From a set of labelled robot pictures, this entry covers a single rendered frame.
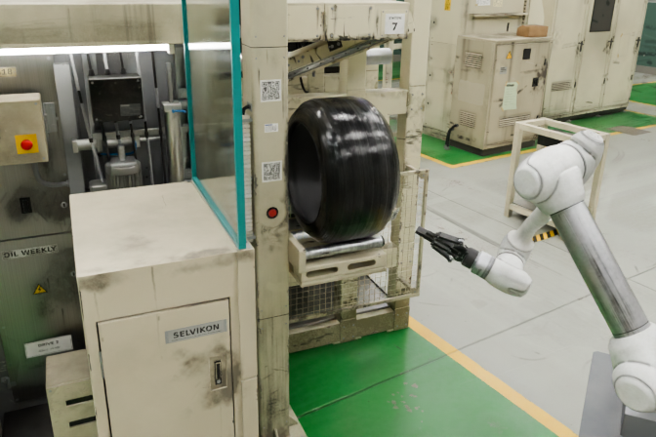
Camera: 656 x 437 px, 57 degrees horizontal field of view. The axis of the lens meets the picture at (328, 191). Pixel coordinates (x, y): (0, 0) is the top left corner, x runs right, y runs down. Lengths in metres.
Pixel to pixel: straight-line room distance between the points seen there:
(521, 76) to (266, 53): 5.20
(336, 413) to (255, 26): 1.76
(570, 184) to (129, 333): 1.20
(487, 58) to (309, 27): 4.46
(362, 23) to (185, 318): 1.44
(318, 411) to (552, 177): 1.67
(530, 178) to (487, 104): 5.02
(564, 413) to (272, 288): 1.53
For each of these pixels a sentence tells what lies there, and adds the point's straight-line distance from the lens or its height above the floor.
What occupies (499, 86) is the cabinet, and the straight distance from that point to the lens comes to 6.81.
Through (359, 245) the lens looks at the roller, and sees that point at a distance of 2.35.
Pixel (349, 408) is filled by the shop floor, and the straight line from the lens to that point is 2.98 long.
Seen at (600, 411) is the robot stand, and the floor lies 0.65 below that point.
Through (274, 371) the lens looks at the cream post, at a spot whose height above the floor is 0.37.
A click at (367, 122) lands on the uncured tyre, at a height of 1.39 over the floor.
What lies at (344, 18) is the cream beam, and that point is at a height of 1.72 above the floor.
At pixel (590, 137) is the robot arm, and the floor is 1.46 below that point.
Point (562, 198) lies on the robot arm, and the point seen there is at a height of 1.32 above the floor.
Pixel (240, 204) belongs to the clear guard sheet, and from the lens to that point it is 1.42.
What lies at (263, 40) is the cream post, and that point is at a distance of 2.08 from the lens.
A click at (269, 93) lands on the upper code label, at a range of 2.11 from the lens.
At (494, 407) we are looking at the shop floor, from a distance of 3.10.
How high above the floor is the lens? 1.90
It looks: 20 degrees down
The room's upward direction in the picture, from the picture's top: 1 degrees clockwise
